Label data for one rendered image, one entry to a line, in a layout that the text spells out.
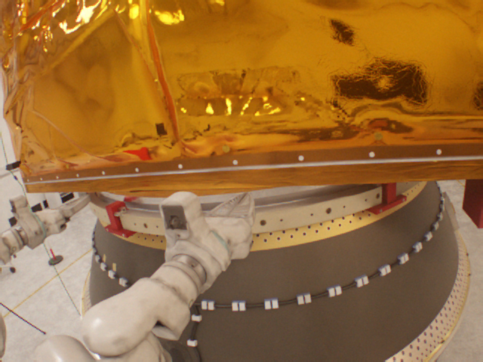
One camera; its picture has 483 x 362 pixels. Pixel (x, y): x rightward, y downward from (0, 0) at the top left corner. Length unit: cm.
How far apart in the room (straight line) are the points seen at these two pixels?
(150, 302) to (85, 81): 70
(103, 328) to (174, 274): 11
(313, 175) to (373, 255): 30
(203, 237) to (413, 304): 72
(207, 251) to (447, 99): 50
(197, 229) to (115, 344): 16
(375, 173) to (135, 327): 53
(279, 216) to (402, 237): 41
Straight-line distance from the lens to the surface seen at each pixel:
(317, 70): 54
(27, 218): 72
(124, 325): 24
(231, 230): 38
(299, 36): 55
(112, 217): 82
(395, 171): 62
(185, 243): 33
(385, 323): 84
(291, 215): 61
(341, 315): 75
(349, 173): 61
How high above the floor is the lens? 197
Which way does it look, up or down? 17 degrees down
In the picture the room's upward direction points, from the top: 9 degrees counter-clockwise
